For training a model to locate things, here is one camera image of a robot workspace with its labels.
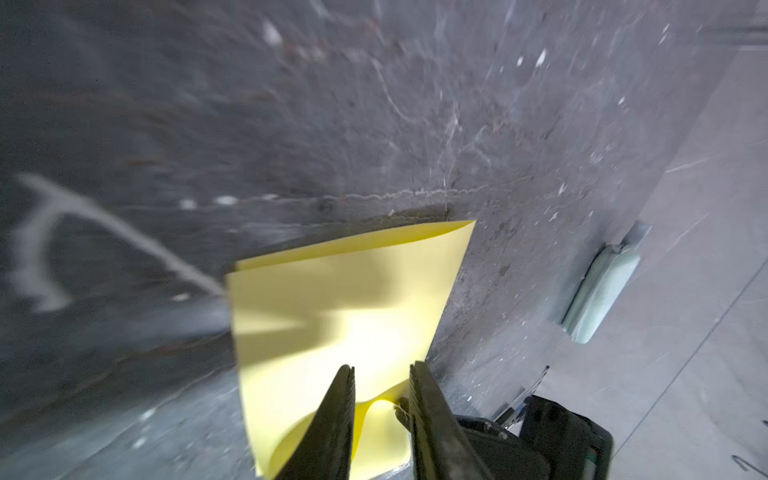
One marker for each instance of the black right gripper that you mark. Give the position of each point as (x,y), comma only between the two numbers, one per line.
(553,443)

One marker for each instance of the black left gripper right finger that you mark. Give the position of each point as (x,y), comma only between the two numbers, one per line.
(441,449)

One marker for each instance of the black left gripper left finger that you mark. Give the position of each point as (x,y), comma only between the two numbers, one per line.
(325,451)

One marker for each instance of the yellow square paper sheet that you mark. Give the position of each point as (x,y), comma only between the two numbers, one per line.
(371,301)

